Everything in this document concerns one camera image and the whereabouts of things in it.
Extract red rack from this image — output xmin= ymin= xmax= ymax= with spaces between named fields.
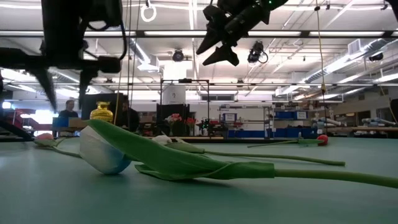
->
xmin=6 ymin=108 xmax=53 ymax=131

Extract white hanging ring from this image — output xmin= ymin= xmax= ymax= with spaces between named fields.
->
xmin=140 ymin=0 xmax=157 ymax=23

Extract pink and white bouquet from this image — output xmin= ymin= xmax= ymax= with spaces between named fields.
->
xmin=164 ymin=113 xmax=183 ymax=137

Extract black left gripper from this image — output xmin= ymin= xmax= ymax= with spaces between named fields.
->
xmin=0 ymin=0 xmax=122 ymax=114

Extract black panel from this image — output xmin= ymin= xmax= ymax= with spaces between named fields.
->
xmin=156 ymin=103 xmax=191 ymax=137

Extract red artificial tulip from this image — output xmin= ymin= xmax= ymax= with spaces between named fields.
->
xmin=247 ymin=134 xmax=329 ymax=149

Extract yellow hanging rope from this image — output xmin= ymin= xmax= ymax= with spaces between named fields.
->
xmin=314 ymin=0 xmax=329 ymax=134

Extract blue storage bins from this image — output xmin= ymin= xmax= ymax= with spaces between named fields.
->
xmin=228 ymin=128 xmax=318 ymax=139

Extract green table mat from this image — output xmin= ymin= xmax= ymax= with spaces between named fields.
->
xmin=0 ymin=136 xmax=398 ymax=224

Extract pink artificial tulip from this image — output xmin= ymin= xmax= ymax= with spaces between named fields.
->
xmin=33 ymin=133 xmax=83 ymax=159

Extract white artificial tulip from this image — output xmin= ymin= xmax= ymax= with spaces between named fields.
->
xmin=79 ymin=119 xmax=398 ymax=190
xmin=152 ymin=134 xmax=346 ymax=167

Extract person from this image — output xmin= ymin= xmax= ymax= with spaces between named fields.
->
xmin=57 ymin=99 xmax=80 ymax=138
xmin=119 ymin=99 xmax=141 ymax=133

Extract red bouquet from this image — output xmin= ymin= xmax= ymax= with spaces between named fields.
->
xmin=185 ymin=117 xmax=198 ymax=137

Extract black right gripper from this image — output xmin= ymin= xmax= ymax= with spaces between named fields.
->
xmin=195 ymin=0 xmax=264 ymax=67

